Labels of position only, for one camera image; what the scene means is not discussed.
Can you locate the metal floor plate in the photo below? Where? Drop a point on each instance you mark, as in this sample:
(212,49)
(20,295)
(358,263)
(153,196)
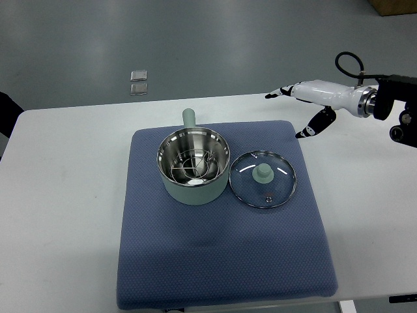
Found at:
(138,75)
(139,89)

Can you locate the upper metal floor plate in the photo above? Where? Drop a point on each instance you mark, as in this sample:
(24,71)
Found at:
(138,75)

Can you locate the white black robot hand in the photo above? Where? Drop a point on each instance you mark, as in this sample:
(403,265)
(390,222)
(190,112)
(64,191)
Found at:
(358,101)

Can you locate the wire steaming rack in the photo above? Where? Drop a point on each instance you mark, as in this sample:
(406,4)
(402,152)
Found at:
(194,167)

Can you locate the person in dark clothes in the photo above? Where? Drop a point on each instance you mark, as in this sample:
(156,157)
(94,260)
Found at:
(10,111)

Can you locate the mint green pot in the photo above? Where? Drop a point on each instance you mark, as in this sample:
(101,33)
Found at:
(191,136)

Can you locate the lower metal floor plate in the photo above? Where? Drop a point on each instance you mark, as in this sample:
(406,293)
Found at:
(139,89)

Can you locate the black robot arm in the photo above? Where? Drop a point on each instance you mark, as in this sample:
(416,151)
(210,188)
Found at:
(398,94)

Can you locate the cardboard box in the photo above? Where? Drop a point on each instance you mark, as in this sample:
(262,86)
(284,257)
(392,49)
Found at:
(394,7)

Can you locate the blue textured mat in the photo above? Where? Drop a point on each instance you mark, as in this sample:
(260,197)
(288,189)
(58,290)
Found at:
(174,255)

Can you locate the glass lid green knob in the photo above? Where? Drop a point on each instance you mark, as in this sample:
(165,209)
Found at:
(262,179)

